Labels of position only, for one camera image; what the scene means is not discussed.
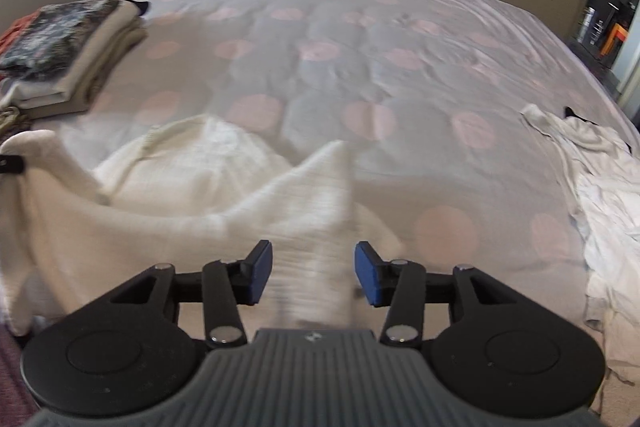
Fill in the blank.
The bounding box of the white crinkle muslin garment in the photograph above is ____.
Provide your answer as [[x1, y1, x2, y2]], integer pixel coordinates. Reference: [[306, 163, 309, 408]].
[[1, 116, 402, 335]]

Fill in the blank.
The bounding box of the pile of white clothes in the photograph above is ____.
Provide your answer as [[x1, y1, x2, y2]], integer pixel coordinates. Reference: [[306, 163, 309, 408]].
[[521, 104, 639, 426]]

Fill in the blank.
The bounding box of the striped olive garment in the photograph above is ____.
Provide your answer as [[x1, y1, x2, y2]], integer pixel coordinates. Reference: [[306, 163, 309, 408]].
[[0, 106, 32, 143]]

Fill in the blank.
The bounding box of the folded white sweater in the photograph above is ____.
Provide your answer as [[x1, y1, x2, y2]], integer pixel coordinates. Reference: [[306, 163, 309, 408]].
[[1, 0, 151, 110]]

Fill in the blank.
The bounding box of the dark floral folded garment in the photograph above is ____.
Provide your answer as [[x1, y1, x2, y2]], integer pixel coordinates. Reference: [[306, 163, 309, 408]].
[[1, 0, 120, 81]]

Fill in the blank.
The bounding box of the rust orange garment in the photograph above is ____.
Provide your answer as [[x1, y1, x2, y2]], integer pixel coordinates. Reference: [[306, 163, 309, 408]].
[[0, 10, 39, 54]]

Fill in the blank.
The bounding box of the folded beige knit sweater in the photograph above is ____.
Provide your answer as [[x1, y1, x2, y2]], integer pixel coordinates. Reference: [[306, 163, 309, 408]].
[[23, 24, 146, 119]]

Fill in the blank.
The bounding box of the pink dotted grey bedsheet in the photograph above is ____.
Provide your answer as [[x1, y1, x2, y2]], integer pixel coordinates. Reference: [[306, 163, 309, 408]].
[[44, 0, 637, 323]]

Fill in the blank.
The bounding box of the black sock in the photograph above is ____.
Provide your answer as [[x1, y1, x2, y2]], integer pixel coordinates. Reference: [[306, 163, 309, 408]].
[[564, 106, 593, 124]]

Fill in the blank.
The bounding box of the purple fluffy sleeve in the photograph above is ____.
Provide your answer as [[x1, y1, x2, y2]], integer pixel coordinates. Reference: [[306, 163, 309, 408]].
[[0, 325, 38, 427]]

